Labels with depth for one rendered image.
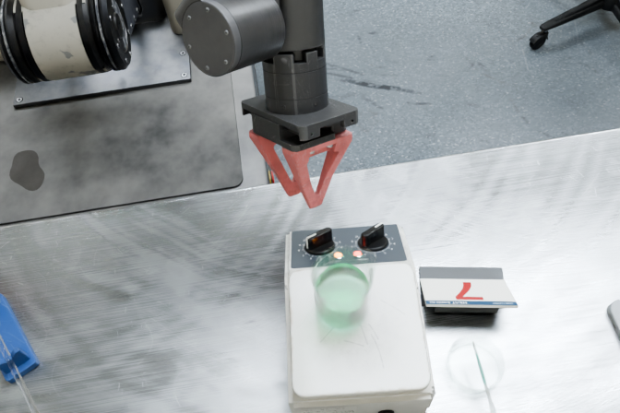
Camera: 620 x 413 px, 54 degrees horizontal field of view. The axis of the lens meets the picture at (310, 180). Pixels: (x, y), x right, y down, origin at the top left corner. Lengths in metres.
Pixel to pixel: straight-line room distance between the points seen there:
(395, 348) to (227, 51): 0.29
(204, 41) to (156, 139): 0.86
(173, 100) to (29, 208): 0.38
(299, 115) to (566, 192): 0.37
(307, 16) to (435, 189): 0.31
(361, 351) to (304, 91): 0.23
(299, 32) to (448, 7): 1.63
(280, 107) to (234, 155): 0.73
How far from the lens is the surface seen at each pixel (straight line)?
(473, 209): 0.73
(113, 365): 0.69
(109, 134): 1.37
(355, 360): 0.55
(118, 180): 1.29
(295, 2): 0.51
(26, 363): 0.71
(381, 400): 0.57
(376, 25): 2.04
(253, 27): 0.47
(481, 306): 0.64
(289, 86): 0.53
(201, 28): 0.47
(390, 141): 1.72
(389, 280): 0.58
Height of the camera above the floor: 1.37
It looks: 56 degrees down
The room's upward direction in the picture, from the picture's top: 6 degrees counter-clockwise
